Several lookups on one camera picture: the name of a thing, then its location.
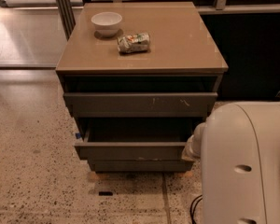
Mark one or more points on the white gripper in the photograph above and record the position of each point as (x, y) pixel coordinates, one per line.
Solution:
(197, 141)

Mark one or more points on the grey drawer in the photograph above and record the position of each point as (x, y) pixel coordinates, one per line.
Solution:
(134, 139)
(140, 105)

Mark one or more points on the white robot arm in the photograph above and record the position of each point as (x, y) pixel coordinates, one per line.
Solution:
(239, 149)

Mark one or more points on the grey top drawer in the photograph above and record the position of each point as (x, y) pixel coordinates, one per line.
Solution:
(140, 105)

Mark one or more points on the brown drawer cabinet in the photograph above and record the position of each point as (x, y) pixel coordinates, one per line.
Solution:
(182, 57)

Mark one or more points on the blue tape piece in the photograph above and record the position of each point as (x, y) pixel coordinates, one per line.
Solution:
(78, 135)

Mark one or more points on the crushed drink can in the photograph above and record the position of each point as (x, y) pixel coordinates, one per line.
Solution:
(133, 43)

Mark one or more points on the white bowl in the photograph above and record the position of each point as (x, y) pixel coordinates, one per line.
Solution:
(107, 24)

